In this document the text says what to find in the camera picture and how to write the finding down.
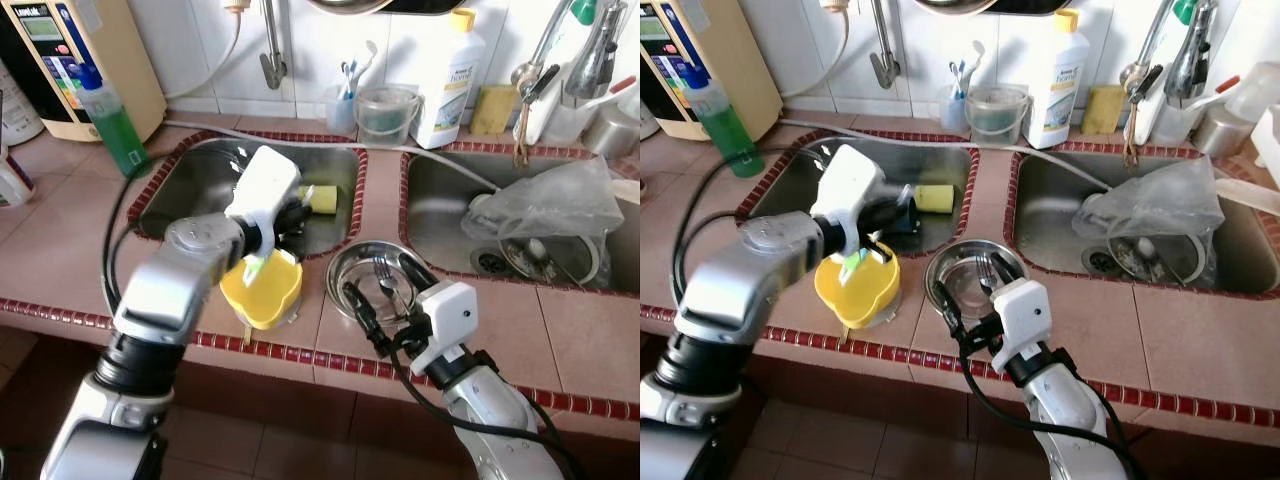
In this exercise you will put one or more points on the green dish soap bottle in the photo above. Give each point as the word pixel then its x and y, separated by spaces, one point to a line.
pixel 120 135
pixel 730 135

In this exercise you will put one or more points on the beige water filter appliance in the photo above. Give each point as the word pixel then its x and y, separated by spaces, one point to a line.
pixel 745 60
pixel 130 60

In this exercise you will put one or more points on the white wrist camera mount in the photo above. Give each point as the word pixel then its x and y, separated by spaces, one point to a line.
pixel 845 190
pixel 1020 320
pixel 265 190
pixel 450 320

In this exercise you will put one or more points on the steel cup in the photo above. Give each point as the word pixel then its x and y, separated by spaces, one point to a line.
pixel 1220 132
pixel 612 135

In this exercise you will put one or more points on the white bottle green cap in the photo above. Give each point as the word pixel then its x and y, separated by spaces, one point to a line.
pixel 1185 10
pixel 583 10

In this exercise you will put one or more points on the translucent plastic container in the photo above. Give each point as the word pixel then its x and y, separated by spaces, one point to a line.
pixel 1255 95
pixel 630 95

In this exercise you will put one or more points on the white printed mug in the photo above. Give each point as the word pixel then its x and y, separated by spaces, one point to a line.
pixel 15 180

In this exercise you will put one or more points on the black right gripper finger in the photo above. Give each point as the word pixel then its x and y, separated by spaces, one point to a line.
pixel 418 274
pixel 368 318
pixel 953 314
pixel 1002 268

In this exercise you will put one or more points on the clear toothbrush cup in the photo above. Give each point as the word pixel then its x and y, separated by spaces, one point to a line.
pixel 952 113
pixel 343 115

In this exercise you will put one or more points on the pale yellow sponge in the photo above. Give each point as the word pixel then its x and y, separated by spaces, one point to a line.
pixel 935 198
pixel 325 199

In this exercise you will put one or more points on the white detergent bottle yellow cap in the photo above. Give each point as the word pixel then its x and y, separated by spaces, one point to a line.
pixel 445 90
pixel 1055 90

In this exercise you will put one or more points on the steel fork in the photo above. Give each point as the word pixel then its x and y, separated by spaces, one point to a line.
pixel 385 280
pixel 985 275

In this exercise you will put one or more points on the chrome sink faucet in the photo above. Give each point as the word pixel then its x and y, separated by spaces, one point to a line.
pixel 590 65
pixel 1190 60

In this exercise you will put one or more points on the hanging steel wok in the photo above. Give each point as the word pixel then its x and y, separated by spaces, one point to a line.
pixel 345 5
pixel 955 5

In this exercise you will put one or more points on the green white plastic utensil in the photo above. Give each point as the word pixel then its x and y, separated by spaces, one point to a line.
pixel 852 266
pixel 255 265

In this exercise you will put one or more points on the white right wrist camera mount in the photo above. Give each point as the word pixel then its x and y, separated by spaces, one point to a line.
pixel 1020 320
pixel 450 320

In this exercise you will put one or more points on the chrome wall tap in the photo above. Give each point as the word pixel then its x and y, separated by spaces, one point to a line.
pixel 273 68
pixel 884 68

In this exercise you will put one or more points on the round steel plate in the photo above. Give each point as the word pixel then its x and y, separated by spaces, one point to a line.
pixel 950 275
pixel 350 275

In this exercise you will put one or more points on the steel sink basin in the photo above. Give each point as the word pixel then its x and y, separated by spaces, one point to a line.
pixel 790 190
pixel 440 220
pixel 190 190
pixel 1045 220

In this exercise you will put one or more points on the yellow plastic bowl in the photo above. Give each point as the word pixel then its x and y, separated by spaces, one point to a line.
pixel 865 295
pixel 265 295

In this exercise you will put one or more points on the round glass lid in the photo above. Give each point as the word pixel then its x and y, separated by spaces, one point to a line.
pixel 1165 262
pixel 560 262

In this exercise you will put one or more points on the hanging black pan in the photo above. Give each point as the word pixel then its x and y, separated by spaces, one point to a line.
pixel 1030 5
pixel 425 5

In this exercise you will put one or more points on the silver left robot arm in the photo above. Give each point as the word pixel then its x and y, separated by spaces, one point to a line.
pixel 170 290
pixel 760 280

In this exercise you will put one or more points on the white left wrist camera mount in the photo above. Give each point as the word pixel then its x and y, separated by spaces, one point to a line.
pixel 845 190
pixel 265 190

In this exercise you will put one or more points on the white plastic jar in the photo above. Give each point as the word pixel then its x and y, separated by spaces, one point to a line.
pixel 18 105

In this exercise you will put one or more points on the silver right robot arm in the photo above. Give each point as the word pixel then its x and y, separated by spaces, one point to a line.
pixel 1070 420
pixel 490 410

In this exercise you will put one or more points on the clear plastic bag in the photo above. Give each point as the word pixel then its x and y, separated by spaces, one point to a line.
pixel 1160 200
pixel 560 200

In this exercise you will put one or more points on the white plastic dish rack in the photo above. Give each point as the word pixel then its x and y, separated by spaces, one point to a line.
pixel 1270 140

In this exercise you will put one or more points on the clear plastic bucket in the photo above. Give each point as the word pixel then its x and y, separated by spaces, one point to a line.
pixel 388 120
pixel 997 120

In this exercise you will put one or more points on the dark yellow sponge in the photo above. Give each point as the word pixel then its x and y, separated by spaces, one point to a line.
pixel 1103 110
pixel 492 112

